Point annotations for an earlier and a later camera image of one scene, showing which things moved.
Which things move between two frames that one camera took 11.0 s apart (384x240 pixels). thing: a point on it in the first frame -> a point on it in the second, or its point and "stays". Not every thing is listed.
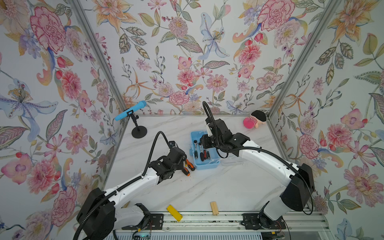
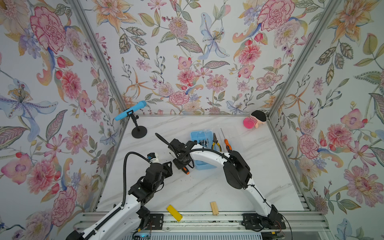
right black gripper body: (208, 143) -> (179, 163)
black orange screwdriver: (186, 171) stays
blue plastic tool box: (214, 161) stays
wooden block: (214, 206) stays
